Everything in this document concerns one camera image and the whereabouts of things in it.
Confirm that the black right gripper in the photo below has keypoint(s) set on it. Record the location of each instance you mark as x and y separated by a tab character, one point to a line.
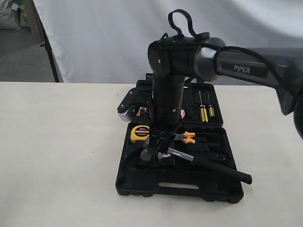
165	116

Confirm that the black electrical tape roll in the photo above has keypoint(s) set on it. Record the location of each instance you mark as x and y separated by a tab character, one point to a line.
182	113

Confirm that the adjustable wrench black handle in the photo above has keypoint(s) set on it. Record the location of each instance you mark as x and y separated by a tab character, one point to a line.
211	156

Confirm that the claw hammer black grip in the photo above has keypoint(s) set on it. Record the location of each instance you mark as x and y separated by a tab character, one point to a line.
242	177

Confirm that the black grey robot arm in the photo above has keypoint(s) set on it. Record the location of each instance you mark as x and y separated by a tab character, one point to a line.
175	58

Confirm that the black plastic tool case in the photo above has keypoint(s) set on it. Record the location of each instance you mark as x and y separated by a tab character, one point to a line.
174	175

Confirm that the yellow tape measure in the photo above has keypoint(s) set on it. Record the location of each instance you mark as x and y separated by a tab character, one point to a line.
139	133

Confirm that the orange utility knife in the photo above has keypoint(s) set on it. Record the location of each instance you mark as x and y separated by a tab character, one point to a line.
141	112

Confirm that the large yellow black screwdriver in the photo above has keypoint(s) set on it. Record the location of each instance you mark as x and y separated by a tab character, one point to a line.
203	112

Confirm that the small yellow black screwdriver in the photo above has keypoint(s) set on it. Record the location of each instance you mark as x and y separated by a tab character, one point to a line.
210	106

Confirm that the white backdrop cloth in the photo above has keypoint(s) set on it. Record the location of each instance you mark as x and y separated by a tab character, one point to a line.
106	41

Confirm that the black backdrop stand pole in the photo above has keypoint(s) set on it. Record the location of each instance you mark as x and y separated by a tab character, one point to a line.
46	45

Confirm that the white sack in background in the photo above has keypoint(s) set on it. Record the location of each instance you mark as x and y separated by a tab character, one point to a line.
9	15

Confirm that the orange handled pliers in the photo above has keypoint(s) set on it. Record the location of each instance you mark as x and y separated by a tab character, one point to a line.
189	137

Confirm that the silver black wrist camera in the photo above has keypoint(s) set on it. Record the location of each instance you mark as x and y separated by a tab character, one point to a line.
130	104

